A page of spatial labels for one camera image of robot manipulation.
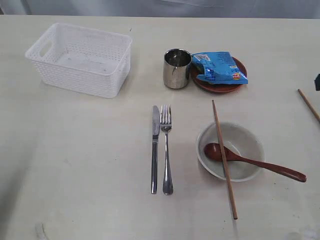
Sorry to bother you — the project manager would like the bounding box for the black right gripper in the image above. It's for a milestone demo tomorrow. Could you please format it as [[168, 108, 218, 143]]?
[[314, 73, 320, 91]]

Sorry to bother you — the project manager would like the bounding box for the brown wooden chopstick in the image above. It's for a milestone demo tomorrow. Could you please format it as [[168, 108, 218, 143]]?
[[297, 88, 320, 122], [212, 100, 238, 220]]

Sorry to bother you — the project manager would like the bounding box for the grey speckled ceramic dish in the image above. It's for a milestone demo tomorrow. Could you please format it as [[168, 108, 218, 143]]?
[[196, 122, 265, 183]]

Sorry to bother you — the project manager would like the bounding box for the blue packet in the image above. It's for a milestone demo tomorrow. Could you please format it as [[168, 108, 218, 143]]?
[[192, 51, 248, 85]]

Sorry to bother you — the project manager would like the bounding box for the brown round wooden plate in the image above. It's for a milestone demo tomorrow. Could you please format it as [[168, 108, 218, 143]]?
[[190, 57, 247, 94]]

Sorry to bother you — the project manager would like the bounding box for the reddish brown wooden spoon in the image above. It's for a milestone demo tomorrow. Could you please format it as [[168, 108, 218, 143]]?
[[204, 142, 307, 183]]

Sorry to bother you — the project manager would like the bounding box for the shiny steel cup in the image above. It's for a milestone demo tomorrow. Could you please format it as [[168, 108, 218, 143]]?
[[163, 48, 192, 90]]

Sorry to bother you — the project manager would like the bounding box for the silver table knife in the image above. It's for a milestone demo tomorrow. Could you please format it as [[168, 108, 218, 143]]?
[[151, 105, 160, 194]]

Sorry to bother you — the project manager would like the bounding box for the white perforated plastic basket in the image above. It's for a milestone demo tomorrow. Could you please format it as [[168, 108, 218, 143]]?
[[25, 23, 133, 99]]

